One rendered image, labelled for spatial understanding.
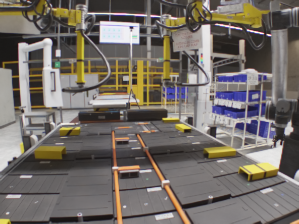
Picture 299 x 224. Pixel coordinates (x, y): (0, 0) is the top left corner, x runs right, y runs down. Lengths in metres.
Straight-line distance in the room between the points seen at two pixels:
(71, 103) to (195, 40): 9.25
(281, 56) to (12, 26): 2.22
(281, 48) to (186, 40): 0.93
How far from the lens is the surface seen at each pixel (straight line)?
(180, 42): 2.00
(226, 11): 1.97
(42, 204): 0.66
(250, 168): 0.81
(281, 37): 1.72
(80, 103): 10.46
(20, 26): 1.71
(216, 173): 0.80
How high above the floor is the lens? 1.37
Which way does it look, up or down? 9 degrees down
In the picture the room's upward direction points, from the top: straight up
